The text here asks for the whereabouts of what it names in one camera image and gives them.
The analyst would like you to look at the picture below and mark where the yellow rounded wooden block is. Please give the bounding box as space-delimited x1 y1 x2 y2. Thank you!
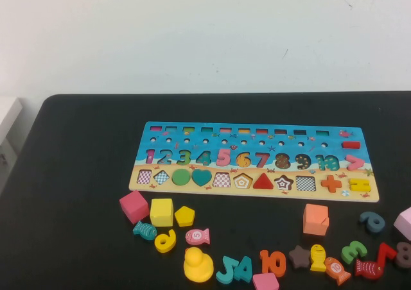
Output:
183 246 214 284

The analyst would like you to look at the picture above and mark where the orange wooden fish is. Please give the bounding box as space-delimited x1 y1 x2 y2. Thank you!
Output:
324 257 352 287

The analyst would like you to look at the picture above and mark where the blue wooden number puzzle board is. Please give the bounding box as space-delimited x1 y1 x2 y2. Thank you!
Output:
128 121 380 203

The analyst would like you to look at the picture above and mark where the pink trapezoid piece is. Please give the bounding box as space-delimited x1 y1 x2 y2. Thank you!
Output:
251 271 281 290

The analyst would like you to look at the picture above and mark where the red triangle piece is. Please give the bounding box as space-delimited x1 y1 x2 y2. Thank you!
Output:
252 172 275 190

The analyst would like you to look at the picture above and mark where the blue-grey number nine piece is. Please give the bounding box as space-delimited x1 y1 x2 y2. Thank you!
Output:
358 210 387 237

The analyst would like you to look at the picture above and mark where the orange number ten piece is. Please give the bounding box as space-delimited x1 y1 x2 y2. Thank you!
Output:
259 249 287 279

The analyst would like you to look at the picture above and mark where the yellow number six piece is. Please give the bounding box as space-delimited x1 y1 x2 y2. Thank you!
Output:
153 228 177 254

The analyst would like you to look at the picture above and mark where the teal wooden fish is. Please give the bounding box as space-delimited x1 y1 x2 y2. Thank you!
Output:
132 219 158 241

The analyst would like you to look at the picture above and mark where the pink number five piece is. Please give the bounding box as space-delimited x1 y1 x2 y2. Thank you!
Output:
215 148 233 167

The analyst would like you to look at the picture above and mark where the pink greater-than sign piece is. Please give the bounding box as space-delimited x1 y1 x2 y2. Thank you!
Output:
345 155 365 172

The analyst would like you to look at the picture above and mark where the light pink wooden cube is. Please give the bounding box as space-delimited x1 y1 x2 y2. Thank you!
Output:
392 206 411 241

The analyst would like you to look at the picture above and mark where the red wooden fish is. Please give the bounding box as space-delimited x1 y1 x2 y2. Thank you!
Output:
354 259 385 281

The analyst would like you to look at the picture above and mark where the green number three piece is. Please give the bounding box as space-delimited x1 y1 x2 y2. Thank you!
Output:
340 240 369 266

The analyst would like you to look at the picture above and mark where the salmon orange wooden cube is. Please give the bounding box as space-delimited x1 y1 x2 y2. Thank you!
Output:
302 203 331 237

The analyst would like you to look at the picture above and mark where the teal heart piece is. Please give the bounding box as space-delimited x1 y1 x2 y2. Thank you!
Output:
191 169 213 187

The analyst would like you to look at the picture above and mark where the orange plus sign piece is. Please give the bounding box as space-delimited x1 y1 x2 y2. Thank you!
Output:
320 175 343 194

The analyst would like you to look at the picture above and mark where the green circle piece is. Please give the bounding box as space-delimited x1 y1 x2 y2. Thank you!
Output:
171 168 192 187

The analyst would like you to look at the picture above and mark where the yellow wooden cube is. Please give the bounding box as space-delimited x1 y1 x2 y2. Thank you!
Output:
149 198 175 228

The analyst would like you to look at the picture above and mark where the yellow wooden fish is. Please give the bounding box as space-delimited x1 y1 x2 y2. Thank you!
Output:
309 243 328 273

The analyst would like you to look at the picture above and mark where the brown star piece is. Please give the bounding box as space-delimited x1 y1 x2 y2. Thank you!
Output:
288 244 312 270

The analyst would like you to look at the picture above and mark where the pink wooden fish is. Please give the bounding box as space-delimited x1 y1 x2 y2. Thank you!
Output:
184 227 211 247

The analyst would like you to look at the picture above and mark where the brown number eight piece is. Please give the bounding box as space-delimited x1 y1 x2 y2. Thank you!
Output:
394 241 411 269

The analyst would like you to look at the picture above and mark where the yellow equals sign piece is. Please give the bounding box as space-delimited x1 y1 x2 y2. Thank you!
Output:
348 178 372 193

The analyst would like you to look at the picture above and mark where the teal hook-shaped number piece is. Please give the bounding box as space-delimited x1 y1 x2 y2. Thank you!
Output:
215 255 240 286

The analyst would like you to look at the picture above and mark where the red number seven piece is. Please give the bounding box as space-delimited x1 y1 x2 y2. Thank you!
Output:
375 242 398 269

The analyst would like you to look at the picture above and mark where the magenta pink wooden cube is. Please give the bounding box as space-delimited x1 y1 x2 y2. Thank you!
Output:
119 189 150 225

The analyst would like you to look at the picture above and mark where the yellow pentagon piece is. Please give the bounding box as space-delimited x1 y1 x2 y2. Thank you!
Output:
173 205 196 228

